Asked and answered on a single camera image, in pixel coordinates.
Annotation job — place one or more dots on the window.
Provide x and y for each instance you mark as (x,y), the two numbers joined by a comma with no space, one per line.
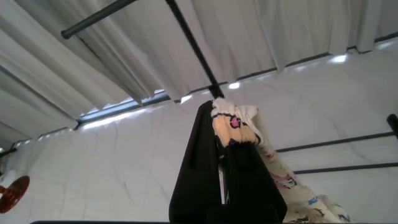
(124,105)

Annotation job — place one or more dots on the black clothes rack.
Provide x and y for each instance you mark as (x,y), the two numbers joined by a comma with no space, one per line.
(189,40)

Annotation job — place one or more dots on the white curtain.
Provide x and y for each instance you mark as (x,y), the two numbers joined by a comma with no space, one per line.
(264,31)
(37,77)

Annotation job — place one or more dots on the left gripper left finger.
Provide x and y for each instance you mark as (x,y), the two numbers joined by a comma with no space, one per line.
(196,180)

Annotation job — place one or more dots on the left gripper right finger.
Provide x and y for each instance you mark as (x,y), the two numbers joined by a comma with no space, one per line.
(248,186)

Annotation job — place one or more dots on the red-brown round object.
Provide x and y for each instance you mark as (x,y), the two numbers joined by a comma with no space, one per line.
(14,194)

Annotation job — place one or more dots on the cream printed garment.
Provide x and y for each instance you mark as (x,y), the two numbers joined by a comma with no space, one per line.
(236,130)

